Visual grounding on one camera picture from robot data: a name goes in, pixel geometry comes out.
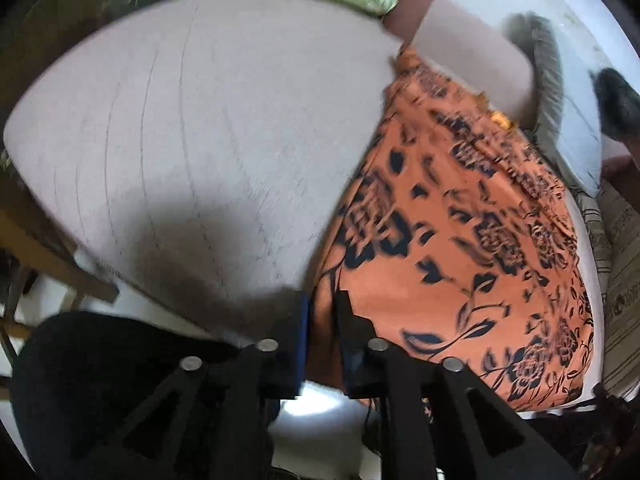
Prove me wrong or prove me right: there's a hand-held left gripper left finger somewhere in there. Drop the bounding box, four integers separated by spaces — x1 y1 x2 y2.
67 290 313 480

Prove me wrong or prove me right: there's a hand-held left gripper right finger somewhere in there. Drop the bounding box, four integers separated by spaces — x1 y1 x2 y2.
334 289 582 480

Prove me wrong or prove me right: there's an orange floral cloth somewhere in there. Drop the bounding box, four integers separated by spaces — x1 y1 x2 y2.
305 47 596 413

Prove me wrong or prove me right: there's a pale pink sofa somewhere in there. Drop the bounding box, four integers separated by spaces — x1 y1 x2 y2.
2 0 606 356

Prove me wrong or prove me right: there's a black round stool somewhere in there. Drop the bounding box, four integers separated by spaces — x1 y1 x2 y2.
9 310 251 480

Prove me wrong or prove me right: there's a wooden chair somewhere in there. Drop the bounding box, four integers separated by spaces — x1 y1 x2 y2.
0 150 121 351

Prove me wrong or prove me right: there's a beige striped cloth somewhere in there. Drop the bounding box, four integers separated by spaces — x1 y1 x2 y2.
575 180 640 401

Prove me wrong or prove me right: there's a pale pink bolster cushion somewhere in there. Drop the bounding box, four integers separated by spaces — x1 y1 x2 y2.
382 0 538 128

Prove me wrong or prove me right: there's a light blue pillow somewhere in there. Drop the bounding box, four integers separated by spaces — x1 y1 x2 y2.
502 10 608 198

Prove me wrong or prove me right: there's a dark fuzzy object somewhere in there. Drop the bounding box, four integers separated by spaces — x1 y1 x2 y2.
590 67 640 141

